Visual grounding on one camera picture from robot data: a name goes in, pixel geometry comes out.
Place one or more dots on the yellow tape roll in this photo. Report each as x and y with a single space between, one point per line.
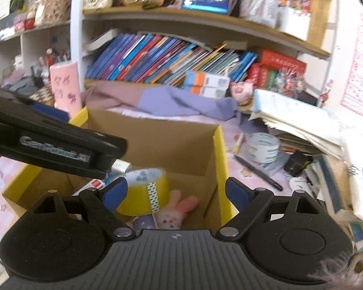
139 196

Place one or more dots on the orange and blue carton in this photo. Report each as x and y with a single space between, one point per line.
205 92
205 78

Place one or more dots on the clear tape roll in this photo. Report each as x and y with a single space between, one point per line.
261 149

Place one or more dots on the small display screen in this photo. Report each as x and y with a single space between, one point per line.
205 1

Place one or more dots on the cartoon wall sticker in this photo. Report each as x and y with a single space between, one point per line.
326 93

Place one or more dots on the black power adapter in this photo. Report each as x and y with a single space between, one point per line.
296 163

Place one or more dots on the white stationery boxes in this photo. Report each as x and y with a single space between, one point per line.
290 21

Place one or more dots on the white and blue tube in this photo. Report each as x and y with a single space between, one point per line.
121 166

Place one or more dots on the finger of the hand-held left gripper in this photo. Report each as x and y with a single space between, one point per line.
112 148
53 111

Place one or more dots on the grey fuzzy charm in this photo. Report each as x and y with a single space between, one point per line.
344 268

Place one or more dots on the pen holders with brushes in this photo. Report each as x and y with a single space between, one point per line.
48 60

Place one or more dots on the black pen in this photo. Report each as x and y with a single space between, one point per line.
257 172

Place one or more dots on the pale purple pouch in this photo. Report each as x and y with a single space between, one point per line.
142 223

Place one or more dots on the pink pig plush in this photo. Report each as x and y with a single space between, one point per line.
242 92

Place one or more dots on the cluster of small figurines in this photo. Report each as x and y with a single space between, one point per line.
289 83

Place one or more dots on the white bookshelf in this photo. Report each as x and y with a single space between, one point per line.
75 36

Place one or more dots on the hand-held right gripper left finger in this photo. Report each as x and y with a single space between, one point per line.
115 193

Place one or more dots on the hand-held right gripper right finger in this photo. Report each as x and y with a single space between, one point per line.
237 193

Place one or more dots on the yellow cardboard box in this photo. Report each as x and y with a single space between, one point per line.
169 145

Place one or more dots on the pink bunny glove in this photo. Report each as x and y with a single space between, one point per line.
172 214

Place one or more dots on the stack of papers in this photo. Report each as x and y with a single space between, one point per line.
296 117

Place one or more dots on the pile of papers and books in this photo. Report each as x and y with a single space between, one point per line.
360 157

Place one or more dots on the yellow marker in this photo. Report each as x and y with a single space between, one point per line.
239 143

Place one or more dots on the wooden chessboard box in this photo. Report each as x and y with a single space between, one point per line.
42 95

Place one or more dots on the grey clothing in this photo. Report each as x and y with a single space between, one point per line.
21 83

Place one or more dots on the red thick books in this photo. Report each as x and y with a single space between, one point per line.
278 62

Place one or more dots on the pink cylinder with stickers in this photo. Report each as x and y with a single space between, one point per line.
65 87

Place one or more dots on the pink alphabet wall poster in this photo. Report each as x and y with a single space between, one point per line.
361 72

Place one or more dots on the pink checked tablecloth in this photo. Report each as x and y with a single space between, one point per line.
10 172

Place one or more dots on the purple cloth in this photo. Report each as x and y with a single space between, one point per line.
187 102

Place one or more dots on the woven bamboo panel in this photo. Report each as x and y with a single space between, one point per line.
319 21

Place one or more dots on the row of colourful books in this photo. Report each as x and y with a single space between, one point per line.
157 60

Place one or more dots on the white cloud sticker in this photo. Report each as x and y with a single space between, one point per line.
299 187

